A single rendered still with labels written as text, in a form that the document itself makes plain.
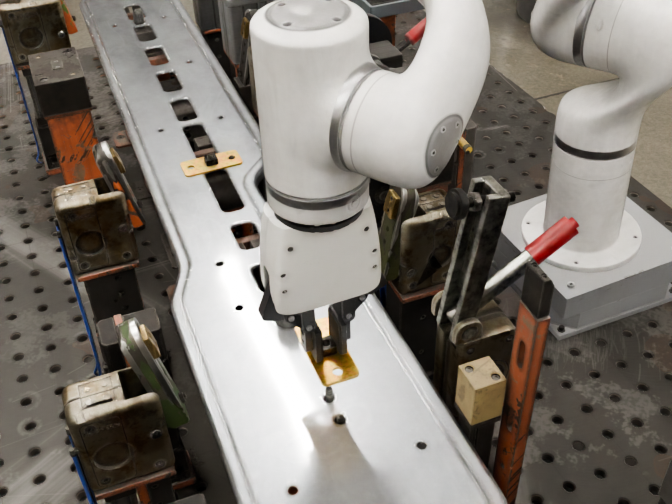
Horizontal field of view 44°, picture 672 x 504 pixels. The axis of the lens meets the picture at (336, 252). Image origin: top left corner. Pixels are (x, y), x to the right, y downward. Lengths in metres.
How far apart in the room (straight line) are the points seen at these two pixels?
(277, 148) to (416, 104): 0.12
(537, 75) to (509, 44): 0.30
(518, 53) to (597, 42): 2.62
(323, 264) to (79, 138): 0.85
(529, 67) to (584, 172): 2.42
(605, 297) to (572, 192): 0.18
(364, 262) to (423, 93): 0.20
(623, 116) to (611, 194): 0.14
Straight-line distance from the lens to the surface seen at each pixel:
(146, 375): 0.81
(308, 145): 0.60
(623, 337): 1.39
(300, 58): 0.57
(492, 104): 1.94
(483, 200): 0.76
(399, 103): 0.56
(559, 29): 1.18
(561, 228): 0.84
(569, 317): 1.35
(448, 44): 0.57
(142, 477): 0.91
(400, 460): 0.80
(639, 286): 1.39
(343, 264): 0.70
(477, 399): 0.79
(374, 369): 0.87
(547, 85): 3.55
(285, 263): 0.68
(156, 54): 1.56
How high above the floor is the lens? 1.65
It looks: 40 degrees down
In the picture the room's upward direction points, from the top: 2 degrees counter-clockwise
